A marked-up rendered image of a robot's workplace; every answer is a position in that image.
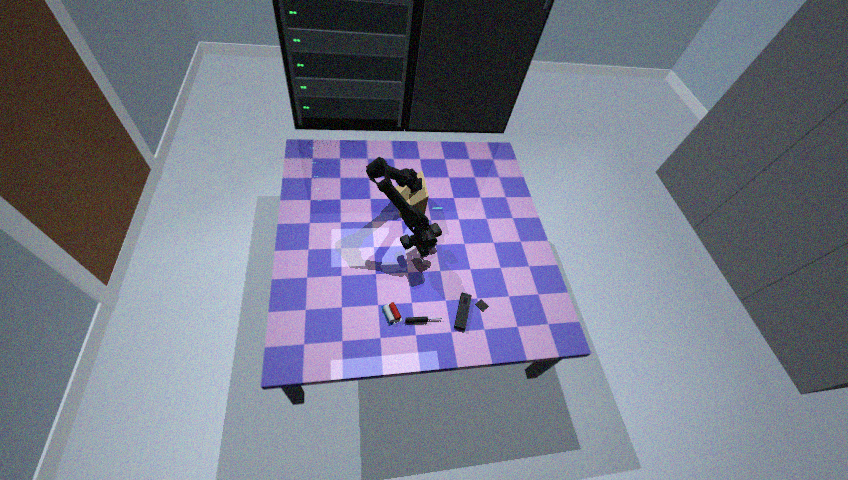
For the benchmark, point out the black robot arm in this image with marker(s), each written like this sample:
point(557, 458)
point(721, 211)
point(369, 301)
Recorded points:
point(410, 214)

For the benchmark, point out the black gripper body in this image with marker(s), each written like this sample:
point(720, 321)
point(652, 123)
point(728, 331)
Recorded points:
point(408, 242)

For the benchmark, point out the black screwdriver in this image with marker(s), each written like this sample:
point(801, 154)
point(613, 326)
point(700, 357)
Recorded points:
point(418, 319)

